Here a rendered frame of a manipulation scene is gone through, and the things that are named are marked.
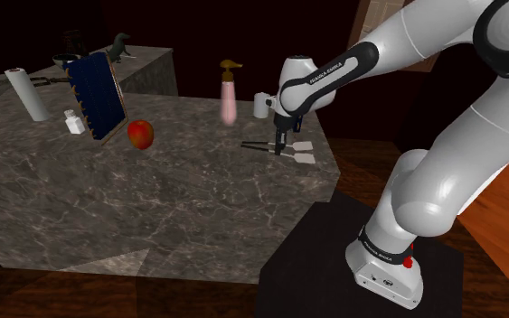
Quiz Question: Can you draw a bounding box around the white cup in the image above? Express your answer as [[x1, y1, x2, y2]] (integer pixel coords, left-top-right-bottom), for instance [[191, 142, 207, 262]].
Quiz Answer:
[[252, 91, 274, 120]]

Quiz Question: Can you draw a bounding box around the pink soap dispenser bottle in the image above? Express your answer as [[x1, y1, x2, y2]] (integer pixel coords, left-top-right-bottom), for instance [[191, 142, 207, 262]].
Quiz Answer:
[[219, 59, 244, 128]]

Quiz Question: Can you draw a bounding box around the red apple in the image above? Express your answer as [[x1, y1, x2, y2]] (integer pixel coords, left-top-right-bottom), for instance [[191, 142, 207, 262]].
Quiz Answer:
[[127, 119, 156, 151]]

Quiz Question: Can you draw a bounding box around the black robot stand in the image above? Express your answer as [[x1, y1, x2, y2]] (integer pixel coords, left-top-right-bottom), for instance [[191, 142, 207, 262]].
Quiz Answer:
[[253, 189, 465, 318]]

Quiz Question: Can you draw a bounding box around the dark animal figure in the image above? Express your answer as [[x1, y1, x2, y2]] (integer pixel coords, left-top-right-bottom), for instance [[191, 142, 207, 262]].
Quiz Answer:
[[105, 32, 137, 64]]

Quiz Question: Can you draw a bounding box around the blue book with brown edge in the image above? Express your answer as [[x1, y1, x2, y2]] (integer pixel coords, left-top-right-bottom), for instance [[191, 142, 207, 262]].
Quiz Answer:
[[62, 51, 130, 147]]

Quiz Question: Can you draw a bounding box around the white salt shaker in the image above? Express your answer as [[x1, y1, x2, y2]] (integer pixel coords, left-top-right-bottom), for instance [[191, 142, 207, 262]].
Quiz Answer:
[[63, 108, 87, 136]]

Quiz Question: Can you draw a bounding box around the dark bowl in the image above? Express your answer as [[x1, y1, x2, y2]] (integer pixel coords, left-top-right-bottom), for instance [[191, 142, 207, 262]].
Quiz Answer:
[[52, 52, 81, 70]]

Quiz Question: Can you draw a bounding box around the black kitchen tool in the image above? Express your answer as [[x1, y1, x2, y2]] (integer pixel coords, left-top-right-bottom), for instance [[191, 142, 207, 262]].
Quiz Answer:
[[29, 76, 71, 88]]

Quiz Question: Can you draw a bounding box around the white paper towel roll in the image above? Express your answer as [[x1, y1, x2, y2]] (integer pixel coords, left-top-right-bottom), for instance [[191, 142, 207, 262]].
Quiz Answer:
[[4, 67, 52, 123]]

